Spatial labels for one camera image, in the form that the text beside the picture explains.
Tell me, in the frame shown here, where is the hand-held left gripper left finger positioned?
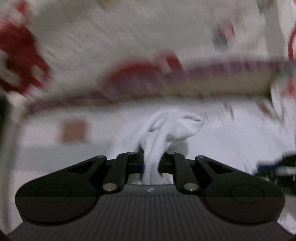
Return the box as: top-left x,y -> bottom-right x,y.
67,152 -> 145,193

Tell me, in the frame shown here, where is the floral blanket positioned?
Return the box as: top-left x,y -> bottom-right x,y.
269,67 -> 296,123

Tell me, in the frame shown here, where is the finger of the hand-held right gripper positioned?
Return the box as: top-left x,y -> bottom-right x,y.
255,161 -> 284,176

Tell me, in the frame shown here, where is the beige bed base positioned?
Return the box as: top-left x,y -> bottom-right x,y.
30,70 -> 278,110

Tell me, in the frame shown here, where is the white long-sleeved shirt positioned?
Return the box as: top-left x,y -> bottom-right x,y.
109,102 -> 296,234

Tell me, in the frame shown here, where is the checked floor mat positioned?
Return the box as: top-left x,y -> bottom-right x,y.
0,97 -> 296,235

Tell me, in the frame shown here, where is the white quilt with red bears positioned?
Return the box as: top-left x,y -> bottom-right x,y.
0,0 -> 296,110

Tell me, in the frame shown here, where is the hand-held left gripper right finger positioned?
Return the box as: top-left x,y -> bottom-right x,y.
159,152 -> 235,195

